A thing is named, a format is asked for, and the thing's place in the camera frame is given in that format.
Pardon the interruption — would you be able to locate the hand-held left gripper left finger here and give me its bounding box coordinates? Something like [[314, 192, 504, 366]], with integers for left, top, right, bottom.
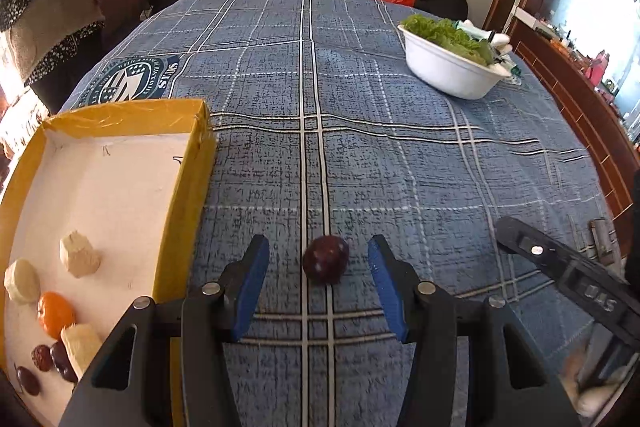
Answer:
[[59, 234, 271, 427]]

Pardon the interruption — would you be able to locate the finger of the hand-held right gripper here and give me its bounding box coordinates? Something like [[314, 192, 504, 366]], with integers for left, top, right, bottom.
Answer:
[[495, 215, 640, 350]]

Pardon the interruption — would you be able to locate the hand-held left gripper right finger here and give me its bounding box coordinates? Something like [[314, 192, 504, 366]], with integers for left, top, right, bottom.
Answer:
[[367, 234, 581, 427]]

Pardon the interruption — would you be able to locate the dark purple round fruit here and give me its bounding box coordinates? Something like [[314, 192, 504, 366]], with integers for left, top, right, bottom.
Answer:
[[15, 364, 42, 397], [302, 234, 349, 285], [31, 344, 54, 372], [50, 339, 80, 383]]

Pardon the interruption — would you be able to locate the yellow taped white foam box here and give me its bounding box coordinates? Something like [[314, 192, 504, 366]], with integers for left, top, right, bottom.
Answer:
[[0, 99, 218, 427]]

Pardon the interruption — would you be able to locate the pale beige irregular chunk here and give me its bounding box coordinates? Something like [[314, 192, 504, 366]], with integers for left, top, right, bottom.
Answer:
[[59, 230, 102, 279]]

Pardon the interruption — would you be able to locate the pale white chunk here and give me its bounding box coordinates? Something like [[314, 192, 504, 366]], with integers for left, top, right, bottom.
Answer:
[[60, 323, 103, 380]]

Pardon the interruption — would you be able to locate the orange mandarin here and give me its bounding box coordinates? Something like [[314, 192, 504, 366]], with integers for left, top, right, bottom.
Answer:
[[36, 291, 77, 340]]

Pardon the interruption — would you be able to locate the pale ribbed cylinder chunk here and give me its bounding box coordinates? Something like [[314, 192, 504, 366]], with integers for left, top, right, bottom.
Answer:
[[4, 258, 42, 305]]

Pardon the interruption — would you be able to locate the small dark metal box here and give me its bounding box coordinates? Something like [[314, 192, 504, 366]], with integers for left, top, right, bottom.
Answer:
[[589, 218, 621, 265]]

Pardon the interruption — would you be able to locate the blue plaid tablecloth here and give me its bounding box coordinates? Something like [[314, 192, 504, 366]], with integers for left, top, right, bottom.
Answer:
[[60, 0, 626, 427]]

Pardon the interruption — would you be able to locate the wooden sideboard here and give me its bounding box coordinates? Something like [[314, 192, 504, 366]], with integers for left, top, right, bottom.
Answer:
[[507, 7, 640, 253]]

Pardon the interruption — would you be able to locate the white bowl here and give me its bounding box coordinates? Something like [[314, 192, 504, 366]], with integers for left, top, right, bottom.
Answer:
[[397, 14, 516, 100]]

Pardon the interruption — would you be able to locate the white plastic bottle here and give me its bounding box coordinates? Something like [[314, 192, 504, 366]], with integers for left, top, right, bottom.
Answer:
[[452, 19, 523, 85]]

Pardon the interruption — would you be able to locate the green lettuce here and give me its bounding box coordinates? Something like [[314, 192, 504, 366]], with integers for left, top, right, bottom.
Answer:
[[402, 14, 493, 65]]

